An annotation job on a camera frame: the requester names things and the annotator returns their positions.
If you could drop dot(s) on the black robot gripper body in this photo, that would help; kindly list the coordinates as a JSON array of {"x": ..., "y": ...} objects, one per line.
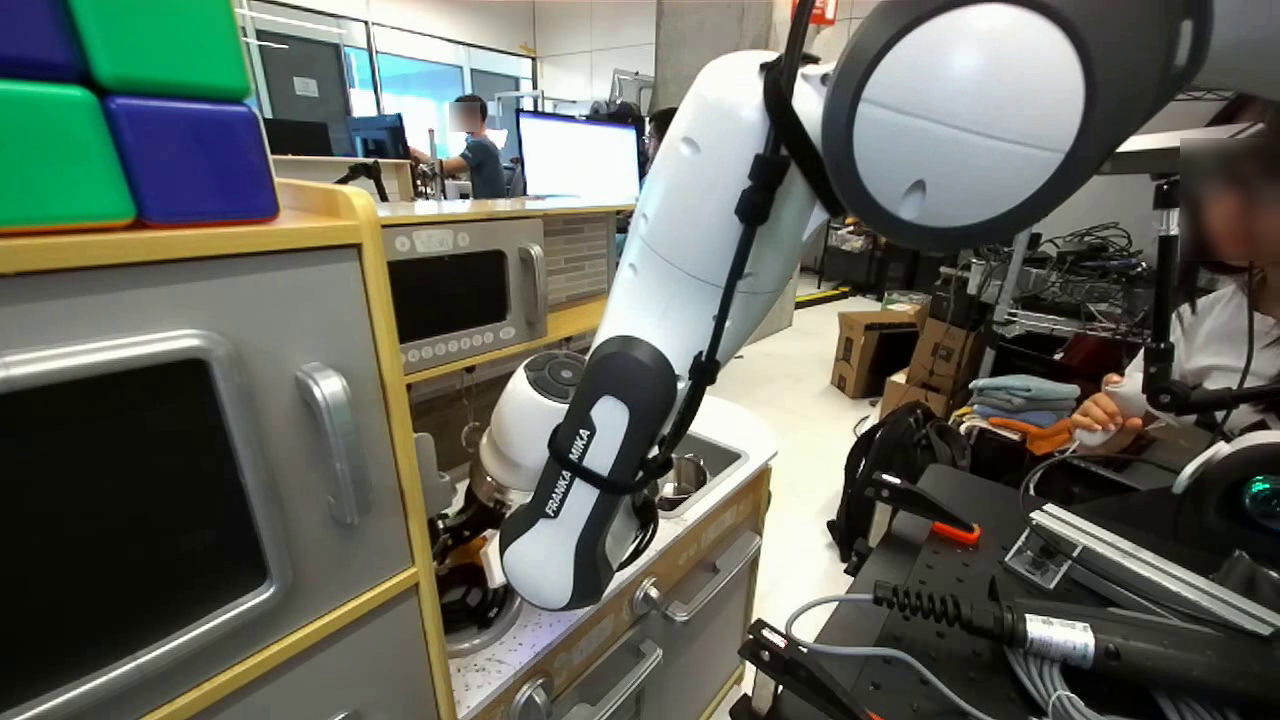
[{"x": 480, "y": 513}]

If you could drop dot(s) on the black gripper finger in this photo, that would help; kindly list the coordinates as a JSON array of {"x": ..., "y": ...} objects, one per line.
[{"x": 463, "y": 554}]

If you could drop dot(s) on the robot base with teal light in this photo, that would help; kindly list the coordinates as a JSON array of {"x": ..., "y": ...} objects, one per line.
[{"x": 1246, "y": 495}]

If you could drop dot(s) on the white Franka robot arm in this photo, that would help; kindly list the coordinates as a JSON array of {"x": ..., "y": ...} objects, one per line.
[{"x": 704, "y": 212}]

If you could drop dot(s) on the black toy stove burner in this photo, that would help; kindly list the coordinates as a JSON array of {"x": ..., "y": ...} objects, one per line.
[{"x": 474, "y": 614}]

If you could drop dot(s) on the silver metal pot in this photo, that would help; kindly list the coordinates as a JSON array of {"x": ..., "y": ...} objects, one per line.
[{"x": 687, "y": 478}]

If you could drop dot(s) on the grey toy microwave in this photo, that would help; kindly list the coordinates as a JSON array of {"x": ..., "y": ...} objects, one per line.
[{"x": 463, "y": 295}]

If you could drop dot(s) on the grey wooden toy kitchen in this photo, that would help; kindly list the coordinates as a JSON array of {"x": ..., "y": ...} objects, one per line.
[{"x": 333, "y": 306}]

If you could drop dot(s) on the blue toy block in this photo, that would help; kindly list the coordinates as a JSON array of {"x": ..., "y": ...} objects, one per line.
[
  {"x": 34, "y": 33},
  {"x": 195, "y": 160}
]

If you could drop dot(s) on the green toy block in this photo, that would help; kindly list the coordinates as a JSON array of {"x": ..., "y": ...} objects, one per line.
[
  {"x": 161, "y": 47},
  {"x": 52, "y": 156}
]

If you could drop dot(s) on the person's bare hand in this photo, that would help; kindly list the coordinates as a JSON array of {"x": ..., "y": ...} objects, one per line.
[{"x": 1106, "y": 420}]

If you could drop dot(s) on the black tripod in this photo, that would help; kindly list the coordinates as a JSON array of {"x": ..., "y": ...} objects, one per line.
[{"x": 365, "y": 176}]

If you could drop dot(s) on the person in dark shirt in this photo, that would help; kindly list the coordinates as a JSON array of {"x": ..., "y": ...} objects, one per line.
[{"x": 477, "y": 156}]

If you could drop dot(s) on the white lit computer monitor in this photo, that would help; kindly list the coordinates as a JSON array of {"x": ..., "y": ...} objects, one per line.
[{"x": 577, "y": 156}]

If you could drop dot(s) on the dark computer monitor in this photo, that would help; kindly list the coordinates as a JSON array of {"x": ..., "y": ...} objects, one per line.
[{"x": 377, "y": 136}]

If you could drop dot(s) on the black bag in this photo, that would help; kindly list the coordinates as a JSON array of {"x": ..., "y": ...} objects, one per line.
[{"x": 885, "y": 480}]

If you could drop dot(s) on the brown cardboard box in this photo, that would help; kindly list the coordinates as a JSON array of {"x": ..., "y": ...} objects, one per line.
[
  {"x": 872, "y": 355},
  {"x": 947, "y": 357},
  {"x": 914, "y": 397}
]

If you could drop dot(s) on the folded blue cloth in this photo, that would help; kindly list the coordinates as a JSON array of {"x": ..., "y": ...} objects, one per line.
[{"x": 1024, "y": 395}]

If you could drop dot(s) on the orange object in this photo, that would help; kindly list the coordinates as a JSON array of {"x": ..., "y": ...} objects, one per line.
[{"x": 1032, "y": 433}]

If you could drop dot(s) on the black power tool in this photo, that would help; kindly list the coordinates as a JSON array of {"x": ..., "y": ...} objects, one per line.
[{"x": 1093, "y": 641}]

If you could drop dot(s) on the silver aluminium extrusion bar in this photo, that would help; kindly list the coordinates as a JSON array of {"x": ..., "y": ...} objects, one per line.
[{"x": 1133, "y": 561}]

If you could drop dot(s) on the person in white shirt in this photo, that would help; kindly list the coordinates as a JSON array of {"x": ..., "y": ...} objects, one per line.
[{"x": 1224, "y": 341}]

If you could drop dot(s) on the black camera stand pole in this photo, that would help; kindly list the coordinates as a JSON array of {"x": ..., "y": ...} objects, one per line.
[{"x": 1165, "y": 332}]

